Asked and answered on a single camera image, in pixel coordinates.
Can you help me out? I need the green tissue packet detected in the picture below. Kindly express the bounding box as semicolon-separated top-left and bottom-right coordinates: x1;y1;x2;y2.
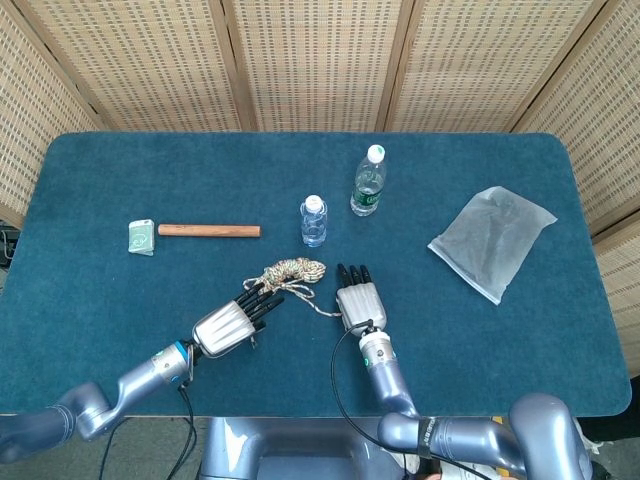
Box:
126;218;156;257

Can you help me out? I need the blue-grey robot torso base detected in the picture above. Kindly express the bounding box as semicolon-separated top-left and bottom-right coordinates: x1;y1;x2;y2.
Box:
198;416;407;480

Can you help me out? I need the right black hand cable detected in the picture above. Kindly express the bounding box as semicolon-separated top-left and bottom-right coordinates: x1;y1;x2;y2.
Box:
329;318;521;480

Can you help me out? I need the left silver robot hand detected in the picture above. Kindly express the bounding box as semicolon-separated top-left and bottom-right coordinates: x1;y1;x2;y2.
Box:
191;280;285;359

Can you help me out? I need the blue fabric table mat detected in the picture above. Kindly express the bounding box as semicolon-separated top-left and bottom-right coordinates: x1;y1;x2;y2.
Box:
0;131;633;418

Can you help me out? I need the beige speckled braided rope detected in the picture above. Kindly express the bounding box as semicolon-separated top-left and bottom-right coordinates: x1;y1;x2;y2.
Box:
242;256;345;318

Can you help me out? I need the tall green-label water bottle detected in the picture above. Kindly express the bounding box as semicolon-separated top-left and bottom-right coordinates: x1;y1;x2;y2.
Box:
349;144;389;218

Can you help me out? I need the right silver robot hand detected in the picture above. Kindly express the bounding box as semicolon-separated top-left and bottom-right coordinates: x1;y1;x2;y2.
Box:
335;263;390;337

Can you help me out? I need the left black hand cable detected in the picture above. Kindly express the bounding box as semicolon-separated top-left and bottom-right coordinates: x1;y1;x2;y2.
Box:
99;344;197;480

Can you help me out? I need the grey translucent plastic bag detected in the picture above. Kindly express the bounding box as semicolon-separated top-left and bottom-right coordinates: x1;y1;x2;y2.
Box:
427;185;559;306

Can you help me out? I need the woven rattan folding screen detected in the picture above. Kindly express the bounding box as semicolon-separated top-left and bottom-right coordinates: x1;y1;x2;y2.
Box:
0;0;640;380

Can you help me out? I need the small clear plastic bottle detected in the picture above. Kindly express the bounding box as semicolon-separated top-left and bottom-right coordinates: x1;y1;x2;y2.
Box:
300;194;330;248

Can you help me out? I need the wooden cylindrical stick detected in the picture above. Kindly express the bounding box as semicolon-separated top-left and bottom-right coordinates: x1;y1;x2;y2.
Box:
157;223;262;239

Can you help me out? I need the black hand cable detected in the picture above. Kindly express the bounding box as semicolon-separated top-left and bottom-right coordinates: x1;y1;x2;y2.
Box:
329;318;521;480
99;344;197;480

